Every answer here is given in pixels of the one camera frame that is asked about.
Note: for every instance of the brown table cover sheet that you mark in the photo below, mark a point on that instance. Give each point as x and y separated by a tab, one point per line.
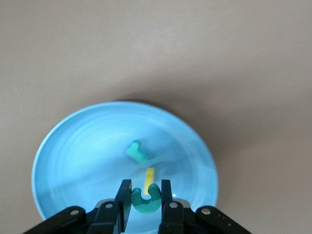
219	61

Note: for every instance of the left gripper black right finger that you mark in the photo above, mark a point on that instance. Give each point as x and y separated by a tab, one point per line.
166	192

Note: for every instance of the teal foam letter r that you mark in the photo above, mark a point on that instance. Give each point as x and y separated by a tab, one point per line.
137	152

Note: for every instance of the yellow foam letter p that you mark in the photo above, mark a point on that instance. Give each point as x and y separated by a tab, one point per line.
149	178

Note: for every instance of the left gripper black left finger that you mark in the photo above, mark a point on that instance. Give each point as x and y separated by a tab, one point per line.
125	195

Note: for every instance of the blue plate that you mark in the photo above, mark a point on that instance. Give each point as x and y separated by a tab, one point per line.
85	158

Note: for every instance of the teal foam letter c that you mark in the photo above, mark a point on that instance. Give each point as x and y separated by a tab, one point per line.
146	207

